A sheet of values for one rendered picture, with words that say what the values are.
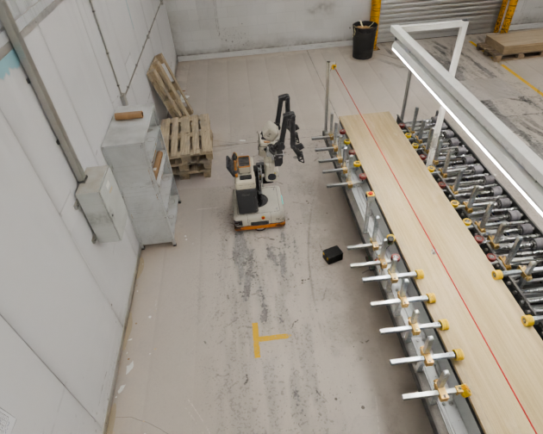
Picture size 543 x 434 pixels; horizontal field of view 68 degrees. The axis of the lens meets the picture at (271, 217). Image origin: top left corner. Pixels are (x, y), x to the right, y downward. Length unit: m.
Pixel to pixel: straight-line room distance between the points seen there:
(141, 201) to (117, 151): 0.68
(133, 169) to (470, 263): 3.47
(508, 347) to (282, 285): 2.33
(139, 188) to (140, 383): 2.05
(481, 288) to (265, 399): 2.12
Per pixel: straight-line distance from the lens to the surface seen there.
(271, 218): 5.13
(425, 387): 3.42
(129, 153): 4.50
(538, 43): 11.04
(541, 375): 3.53
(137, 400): 4.27
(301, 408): 3.98
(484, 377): 3.36
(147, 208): 4.93
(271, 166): 4.87
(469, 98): 2.94
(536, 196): 2.37
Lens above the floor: 3.69
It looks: 42 degrees down
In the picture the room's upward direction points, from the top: 4 degrees counter-clockwise
